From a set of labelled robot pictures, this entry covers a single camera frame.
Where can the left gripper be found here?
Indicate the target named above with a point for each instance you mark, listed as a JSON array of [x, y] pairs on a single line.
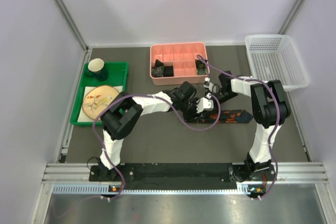
[[193, 116]]

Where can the black orange floral tie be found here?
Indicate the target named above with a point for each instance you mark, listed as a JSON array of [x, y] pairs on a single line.
[[225, 117]]

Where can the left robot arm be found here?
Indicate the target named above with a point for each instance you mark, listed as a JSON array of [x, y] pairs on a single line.
[[122, 114]]

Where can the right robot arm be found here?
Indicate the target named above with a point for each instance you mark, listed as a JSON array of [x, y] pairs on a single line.
[[270, 107]]

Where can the rolled navy yellow floral tie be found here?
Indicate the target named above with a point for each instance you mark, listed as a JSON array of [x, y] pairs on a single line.
[[201, 68]]

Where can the rolled dark floral tie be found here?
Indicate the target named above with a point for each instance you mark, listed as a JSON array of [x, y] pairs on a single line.
[[157, 71]]

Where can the pink divided organizer box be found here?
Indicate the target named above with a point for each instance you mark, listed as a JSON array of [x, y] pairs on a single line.
[[182, 57]]

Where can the round painted wooden plate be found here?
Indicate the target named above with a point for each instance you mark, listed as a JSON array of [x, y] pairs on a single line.
[[97, 102]]

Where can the white perforated plastic basket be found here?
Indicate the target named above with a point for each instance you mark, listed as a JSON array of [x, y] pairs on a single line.
[[275, 57]]

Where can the green plastic tray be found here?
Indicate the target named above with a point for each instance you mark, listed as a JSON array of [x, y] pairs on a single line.
[[117, 77]]

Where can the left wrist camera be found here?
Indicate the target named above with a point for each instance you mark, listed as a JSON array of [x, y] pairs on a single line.
[[205, 104]]

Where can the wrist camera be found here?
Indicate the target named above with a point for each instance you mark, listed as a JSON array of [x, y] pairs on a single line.
[[205, 104], [209, 85]]

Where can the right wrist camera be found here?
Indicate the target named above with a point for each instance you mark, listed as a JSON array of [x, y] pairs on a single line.
[[209, 85]]

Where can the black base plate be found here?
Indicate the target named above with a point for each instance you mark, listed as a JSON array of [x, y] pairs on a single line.
[[183, 176]]

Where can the grey slotted cable duct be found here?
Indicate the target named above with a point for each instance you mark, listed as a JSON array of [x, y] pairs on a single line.
[[241, 189]]

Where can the aluminium frame rail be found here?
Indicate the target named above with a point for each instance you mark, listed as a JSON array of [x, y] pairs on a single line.
[[71, 24]]

